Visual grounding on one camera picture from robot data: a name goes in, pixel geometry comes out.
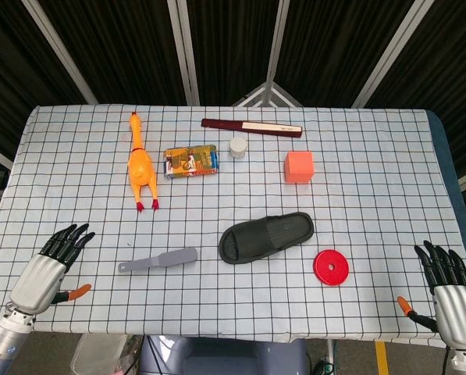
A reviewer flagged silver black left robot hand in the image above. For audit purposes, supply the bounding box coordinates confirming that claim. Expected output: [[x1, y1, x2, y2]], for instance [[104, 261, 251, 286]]
[[9, 223, 96, 316]]

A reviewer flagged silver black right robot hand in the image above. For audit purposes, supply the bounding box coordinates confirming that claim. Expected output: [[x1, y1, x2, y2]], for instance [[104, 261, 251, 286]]
[[397, 241, 466, 351]]

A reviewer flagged grey orange brush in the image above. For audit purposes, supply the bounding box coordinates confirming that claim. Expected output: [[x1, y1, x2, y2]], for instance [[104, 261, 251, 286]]
[[118, 247, 198, 274]]

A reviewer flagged black slipper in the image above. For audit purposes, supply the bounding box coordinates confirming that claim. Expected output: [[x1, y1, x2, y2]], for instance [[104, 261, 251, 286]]
[[218, 211, 315, 265]]

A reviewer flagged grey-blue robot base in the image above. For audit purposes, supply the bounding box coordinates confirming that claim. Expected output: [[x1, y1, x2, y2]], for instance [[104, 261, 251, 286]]
[[138, 334, 310, 375]]

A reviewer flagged clear plastic container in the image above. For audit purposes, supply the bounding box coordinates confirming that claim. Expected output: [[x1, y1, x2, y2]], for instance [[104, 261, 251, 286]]
[[70, 333, 128, 375]]

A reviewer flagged checkered white tablecloth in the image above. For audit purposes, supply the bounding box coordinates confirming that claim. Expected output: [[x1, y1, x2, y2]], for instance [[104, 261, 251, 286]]
[[0, 103, 466, 348]]

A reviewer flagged red plastic disc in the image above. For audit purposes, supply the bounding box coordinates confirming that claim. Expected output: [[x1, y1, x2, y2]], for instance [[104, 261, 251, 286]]
[[313, 249, 350, 288]]

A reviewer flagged dark blue table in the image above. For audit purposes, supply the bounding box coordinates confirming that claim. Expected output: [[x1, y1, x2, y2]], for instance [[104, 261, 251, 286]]
[[425, 109, 466, 292]]

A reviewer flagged yellow rubber chicken toy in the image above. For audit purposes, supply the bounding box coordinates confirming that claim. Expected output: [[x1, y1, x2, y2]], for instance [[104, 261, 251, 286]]
[[126, 111, 160, 213]]

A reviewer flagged colourful snack package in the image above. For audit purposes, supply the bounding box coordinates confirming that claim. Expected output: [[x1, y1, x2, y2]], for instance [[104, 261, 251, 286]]
[[162, 143, 220, 180]]

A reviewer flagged orange foam cube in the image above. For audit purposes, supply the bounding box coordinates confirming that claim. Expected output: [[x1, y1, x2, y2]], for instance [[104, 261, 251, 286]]
[[284, 151, 315, 184]]

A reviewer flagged small grey-lidded jar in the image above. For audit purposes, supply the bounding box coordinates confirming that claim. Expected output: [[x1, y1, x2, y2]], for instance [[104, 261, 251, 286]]
[[228, 136, 248, 160]]

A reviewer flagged black pleated curtain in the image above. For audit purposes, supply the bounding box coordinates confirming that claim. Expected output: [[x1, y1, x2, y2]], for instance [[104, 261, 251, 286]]
[[0, 0, 466, 188]]

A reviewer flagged white metal frame post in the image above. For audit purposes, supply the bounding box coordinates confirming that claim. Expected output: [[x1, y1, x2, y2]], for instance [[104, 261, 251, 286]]
[[20, 0, 101, 105], [166, 0, 201, 105], [351, 0, 427, 109], [265, 0, 294, 85]]

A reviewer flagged white triangular metal frame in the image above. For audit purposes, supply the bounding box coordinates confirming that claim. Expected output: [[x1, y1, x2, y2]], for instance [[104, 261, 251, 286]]
[[232, 80, 304, 107]]

